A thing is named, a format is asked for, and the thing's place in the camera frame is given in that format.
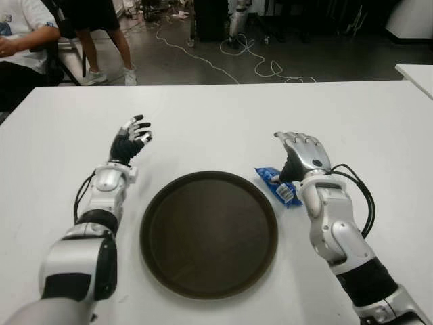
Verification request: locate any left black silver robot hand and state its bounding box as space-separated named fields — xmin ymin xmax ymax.
xmin=108 ymin=114 xmax=152 ymax=167

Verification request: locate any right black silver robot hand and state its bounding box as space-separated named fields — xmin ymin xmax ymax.
xmin=273 ymin=131 xmax=332 ymax=183

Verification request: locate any blue Oreo cookie packet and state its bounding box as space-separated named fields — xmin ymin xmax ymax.
xmin=254 ymin=166 xmax=303 ymax=210

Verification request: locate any round dark brown tray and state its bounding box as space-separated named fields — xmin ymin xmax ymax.
xmin=139 ymin=171 xmax=279 ymax=300

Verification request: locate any white side table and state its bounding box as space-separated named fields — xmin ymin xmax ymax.
xmin=394 ymin=63 xmax=433 ymax=109

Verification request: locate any black chair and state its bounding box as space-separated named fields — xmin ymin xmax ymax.
xmin=40 ymin=0 xmax=85 ymax=85

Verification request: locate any standing person in black shorts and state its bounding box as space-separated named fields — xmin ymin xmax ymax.
xmin=62 ymin=0 xmax=138 ymax=86

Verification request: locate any black cabinet on casters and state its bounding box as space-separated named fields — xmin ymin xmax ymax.
xmin=189 ymin=0 xmax=231 ymax=47

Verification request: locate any seated person in white shirt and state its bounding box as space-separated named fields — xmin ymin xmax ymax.
xmin=0 ymin=0 xmax=62 ymax=112

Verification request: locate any white curved structure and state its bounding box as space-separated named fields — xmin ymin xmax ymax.
xmin=385 ymin=0 xmax=433 ymax=43

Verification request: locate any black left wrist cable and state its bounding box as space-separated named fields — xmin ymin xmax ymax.
xmin=73 ymin=169 xmax=97 ymax=221

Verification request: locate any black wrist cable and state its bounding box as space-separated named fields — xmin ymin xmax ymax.
xmin=329 ymin=164 xmax=376 ymax=238
xmin=73 ymin=169 xmax=97 ymax=221

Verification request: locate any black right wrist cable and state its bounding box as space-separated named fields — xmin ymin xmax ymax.
xmin=329 ymin=164 xmax=376 ymax=238

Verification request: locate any white floor cable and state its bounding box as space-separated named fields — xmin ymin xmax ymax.
xmin=155 ymin=23 xmax=317 ymax=84

